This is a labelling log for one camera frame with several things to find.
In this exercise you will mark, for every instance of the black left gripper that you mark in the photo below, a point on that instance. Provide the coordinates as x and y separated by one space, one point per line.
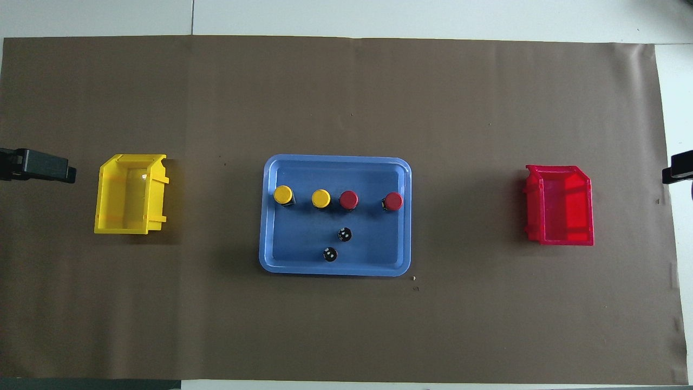
11 164

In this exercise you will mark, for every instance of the yellow push button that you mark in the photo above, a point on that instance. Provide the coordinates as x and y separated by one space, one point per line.
283 194
321 198

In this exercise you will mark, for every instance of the red push button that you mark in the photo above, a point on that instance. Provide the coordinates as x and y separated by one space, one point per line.
393 201
348 199

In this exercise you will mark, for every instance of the yellow plastic bin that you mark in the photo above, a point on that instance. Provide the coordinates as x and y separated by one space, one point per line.
111 206

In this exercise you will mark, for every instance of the red plastic bin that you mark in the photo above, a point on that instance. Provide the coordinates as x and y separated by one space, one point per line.
563 206

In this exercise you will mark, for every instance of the blue plastic tray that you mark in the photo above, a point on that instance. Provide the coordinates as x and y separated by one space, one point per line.
303 238

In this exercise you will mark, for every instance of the black cylindrical capacitor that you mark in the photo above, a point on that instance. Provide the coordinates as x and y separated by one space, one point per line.
345 234
330 254

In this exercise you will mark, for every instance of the brown paper table mat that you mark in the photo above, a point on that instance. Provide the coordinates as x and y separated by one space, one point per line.
346 81

